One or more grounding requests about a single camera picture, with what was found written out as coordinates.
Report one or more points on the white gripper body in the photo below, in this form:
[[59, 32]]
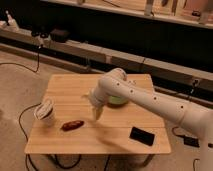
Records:
[[97, 97]]

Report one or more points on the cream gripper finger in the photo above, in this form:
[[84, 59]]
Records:
[[97, 112]]

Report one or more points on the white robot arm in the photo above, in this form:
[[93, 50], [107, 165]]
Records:
[[194, 118]]

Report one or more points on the green round plate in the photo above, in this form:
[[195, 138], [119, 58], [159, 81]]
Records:
[[114, 101]]

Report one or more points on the wooden table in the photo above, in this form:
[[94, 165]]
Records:
[[108, 135]]

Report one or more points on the black smartphone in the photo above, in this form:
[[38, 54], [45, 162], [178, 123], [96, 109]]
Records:
[[142, 136]]

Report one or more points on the white paper cup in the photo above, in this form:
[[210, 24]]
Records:
[[44, 113]]

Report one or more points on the black box on ledge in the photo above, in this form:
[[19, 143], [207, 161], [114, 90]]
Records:
[[59, 35]]

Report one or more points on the black power adapter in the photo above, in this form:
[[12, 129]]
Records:
[[191, 141]]

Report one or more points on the white bottle on ledge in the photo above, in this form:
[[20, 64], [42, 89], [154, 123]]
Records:
[[12, 22]]

